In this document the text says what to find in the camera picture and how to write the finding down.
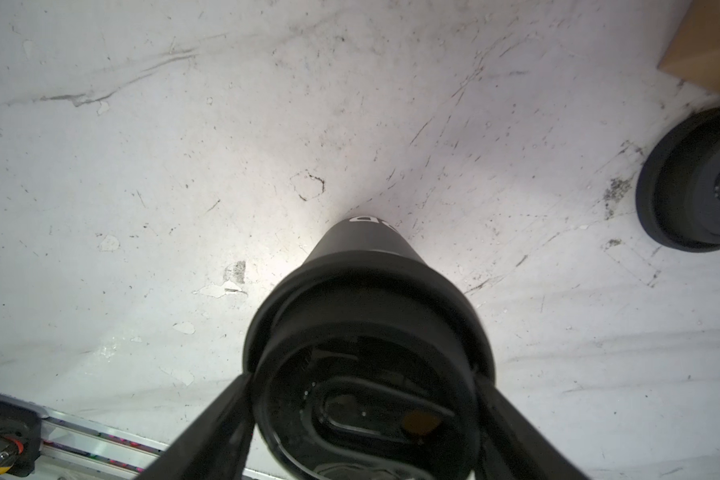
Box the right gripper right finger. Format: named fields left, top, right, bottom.
left=474, top=373, right=588, bottom=480

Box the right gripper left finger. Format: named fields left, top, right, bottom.
left=137, top=373, right=255, bottom=480

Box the black plastic cup lid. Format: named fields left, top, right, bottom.
left=243, top=251, right=495, bottom=479

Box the black white paper coffee cup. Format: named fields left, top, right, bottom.
left=303, top=215, right=425, bottom=270

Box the cardboard napkin box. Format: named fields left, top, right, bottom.
left=658, top=0, right=720, bottom=95

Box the aluminium frame rail base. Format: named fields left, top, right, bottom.
left=0, top=386, right=289, bottom=480

